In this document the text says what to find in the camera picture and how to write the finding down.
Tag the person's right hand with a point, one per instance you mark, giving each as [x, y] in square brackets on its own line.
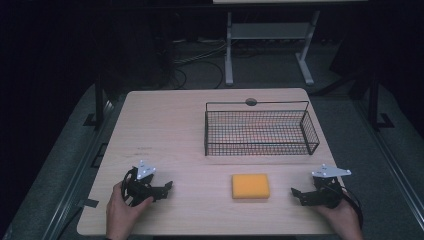
[345, 221]

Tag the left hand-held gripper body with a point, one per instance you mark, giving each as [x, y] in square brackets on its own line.
[140, 190]

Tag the yellow sponge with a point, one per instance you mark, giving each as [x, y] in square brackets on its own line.
[250, 186]

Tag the person's left hand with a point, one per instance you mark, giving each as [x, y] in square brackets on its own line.
[120, 216]

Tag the aluminium floor rail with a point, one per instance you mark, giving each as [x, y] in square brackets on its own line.
[393, 166]
[75, 180]

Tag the black metal stand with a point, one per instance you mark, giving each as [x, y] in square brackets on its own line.
[99, 100]
[374, 100]

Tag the grey table grommet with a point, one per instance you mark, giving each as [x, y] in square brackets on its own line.
[251, 102]

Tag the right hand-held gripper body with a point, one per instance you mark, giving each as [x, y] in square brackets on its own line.
[328, 193]

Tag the white metal stand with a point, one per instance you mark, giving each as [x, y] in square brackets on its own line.
[266, 30]

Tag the black tape strip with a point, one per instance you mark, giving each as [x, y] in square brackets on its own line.
[89, 203]

